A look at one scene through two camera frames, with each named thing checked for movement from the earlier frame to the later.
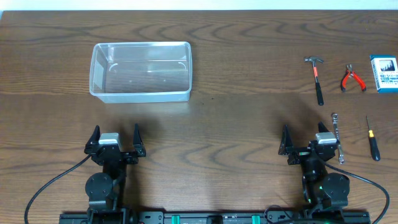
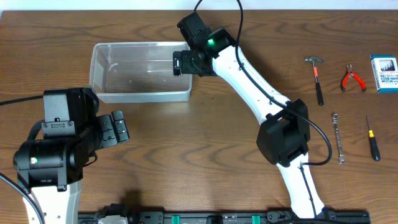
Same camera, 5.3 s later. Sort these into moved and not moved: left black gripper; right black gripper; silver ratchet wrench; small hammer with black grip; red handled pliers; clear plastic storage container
Moved: left black gripper; right black gripper
Not moved: small hammer with black grip; clear plastic storage container; red handled pliers; silver ratchet wrench
